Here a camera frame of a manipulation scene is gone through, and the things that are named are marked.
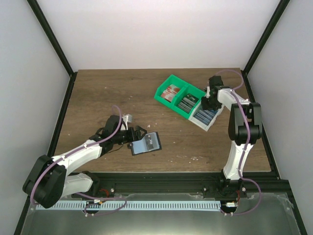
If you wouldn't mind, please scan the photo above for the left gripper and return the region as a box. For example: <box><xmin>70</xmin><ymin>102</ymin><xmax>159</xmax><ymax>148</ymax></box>
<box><xmin>113</xmin><ymin>126</ymin><xmax>147</xmax><ymax>144</ymax></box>

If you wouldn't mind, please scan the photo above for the black credit card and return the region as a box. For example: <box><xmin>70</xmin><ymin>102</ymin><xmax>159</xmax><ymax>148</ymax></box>
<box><xmin>144</xmin><ymin>132</ymin><xmax>160</xmax><ymax>151</ymax></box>

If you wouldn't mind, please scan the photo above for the black card holder wallet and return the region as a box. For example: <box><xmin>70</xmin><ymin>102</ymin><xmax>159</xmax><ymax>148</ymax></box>
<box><xmin>128</xmin><ymin>132</ymin><xmax>162</xmax><ymax>156</ymax></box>

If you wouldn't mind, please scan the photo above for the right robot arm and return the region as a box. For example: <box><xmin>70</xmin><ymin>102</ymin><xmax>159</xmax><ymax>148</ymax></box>
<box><xmin>201</xmin><ymin>75</ymin><xmax>263</xmax><ymax>197</ymax></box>

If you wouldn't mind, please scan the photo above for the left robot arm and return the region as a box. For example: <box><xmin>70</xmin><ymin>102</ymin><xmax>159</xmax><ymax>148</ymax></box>
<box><xmin>22</xmin><ymin>115</ymin><xmax>147</xmax><ymax>209</ymax></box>

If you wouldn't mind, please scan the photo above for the blue credit cards stack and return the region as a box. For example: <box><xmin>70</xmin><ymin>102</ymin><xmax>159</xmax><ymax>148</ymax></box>
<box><xmin>194</xmin><ymin>108</ymin><xmax>218</xmax><ymax>125</ymax></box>

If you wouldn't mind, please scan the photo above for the dark green credit cards stack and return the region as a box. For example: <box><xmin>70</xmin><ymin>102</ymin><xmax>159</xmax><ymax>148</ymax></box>
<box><xmin>178</xmin><ymin>94</ymin><xmax>199</xmax><ymax>113</ymax></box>

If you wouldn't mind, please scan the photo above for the red credit cards stack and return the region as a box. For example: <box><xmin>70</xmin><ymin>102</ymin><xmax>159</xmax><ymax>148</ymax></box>
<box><xmin>161</xmin><ymin>84</ymin><xmax>180</xmax><ymax>102</ymax></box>

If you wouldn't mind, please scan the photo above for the green bin middle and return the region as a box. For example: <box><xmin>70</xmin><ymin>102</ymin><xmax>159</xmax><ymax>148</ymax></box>
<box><xmin>171</xmin><ymin>85</ymin><xmax>205</xmax><ymax>119</ymax></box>

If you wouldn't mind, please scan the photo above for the green bin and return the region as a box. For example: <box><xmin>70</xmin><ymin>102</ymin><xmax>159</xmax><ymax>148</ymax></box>
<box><xmin>171</xmin><ymin>85</ymin><xmax>205</xmax><ymax>119</ymax></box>
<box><xmin>154</xmin><ymin>74</ymin><xmax>187</xmax><ymax>109</ymax></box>

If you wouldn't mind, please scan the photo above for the white bin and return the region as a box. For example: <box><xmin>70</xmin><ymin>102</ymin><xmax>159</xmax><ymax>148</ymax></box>
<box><xmin>188</xmin><ymin>103</ymin><xmax>224</xmax><ymax>131</ymax></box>

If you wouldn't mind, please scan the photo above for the green bin left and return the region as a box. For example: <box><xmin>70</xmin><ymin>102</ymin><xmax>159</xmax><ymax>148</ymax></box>
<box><xmin>154</xmin><ymin>74</ymin><xmax>187</xmax><ymax>109</ymax></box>

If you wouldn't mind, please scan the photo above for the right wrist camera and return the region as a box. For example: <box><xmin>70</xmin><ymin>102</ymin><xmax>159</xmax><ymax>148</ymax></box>
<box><xmin>206</xmin><ymin>86</ymin><xmax>210</xmax><ymax>98</ymax></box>

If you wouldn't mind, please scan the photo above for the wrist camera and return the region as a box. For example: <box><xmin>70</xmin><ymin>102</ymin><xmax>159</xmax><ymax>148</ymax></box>
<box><xmin>206</xmin><ymin>86</ymin><xmax>210</xmax><ymax>98</ymax></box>
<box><xmin>121</xmin><ymin>114</ymin><xmax>133</xmax><ymax>130</ymax></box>

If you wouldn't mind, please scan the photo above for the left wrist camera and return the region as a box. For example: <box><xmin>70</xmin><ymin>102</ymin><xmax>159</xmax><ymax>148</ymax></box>
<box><xmin>121</xmin><ymin>114</ymin><xmax>133</xmax><ymax>130</ymax></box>

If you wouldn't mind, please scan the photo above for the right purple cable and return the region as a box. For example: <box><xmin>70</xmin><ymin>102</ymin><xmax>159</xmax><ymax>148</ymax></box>
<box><xmin>207</xmin><ymin>69</ymin><xmax>262</xmax><ymax>216</ymax></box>

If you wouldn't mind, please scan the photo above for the black aluminium frame rail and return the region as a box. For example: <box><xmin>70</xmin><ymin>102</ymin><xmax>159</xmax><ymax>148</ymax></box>
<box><xmin>85</xmin><ymin>172</ymin><xmax>236</xmax><ymax>197</ymax></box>

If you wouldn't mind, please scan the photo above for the light blue cable duct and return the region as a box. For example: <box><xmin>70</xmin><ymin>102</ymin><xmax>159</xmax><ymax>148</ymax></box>
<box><xmin>50</xmin><ymin>200</ymin><xmax>221</xmax><ymax>211</ymax></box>

